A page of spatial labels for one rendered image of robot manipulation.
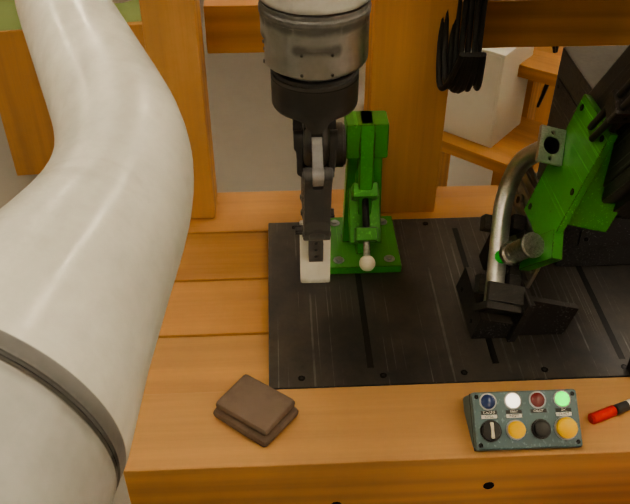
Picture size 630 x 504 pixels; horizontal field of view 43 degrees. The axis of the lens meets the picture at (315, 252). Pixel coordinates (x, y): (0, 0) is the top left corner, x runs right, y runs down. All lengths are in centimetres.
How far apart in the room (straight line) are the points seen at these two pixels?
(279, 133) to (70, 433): 339
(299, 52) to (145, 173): 34
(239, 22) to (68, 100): 111
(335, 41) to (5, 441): 47
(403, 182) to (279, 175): 179
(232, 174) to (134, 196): 303
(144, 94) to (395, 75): 109
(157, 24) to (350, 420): 71
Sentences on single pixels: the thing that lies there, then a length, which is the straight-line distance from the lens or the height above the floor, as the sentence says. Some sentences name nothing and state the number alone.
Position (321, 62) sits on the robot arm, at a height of 154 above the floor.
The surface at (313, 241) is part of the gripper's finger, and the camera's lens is 77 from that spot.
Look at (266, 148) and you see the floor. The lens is 350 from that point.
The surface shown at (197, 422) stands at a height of 90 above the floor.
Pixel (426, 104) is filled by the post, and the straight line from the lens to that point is 148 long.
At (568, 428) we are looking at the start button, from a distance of 118.
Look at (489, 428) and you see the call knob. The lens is 115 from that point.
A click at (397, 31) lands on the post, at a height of 126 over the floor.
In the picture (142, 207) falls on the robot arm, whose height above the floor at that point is 164.
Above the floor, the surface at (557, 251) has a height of 109.
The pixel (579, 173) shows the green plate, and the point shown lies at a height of 120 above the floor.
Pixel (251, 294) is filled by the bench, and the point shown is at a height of 88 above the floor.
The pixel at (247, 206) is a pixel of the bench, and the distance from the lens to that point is 161.
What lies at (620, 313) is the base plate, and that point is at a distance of 143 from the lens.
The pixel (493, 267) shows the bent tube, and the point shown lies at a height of 100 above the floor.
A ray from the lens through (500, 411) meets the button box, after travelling 117.
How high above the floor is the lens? 181
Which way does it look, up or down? 39 degrees down
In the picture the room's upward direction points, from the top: straight up
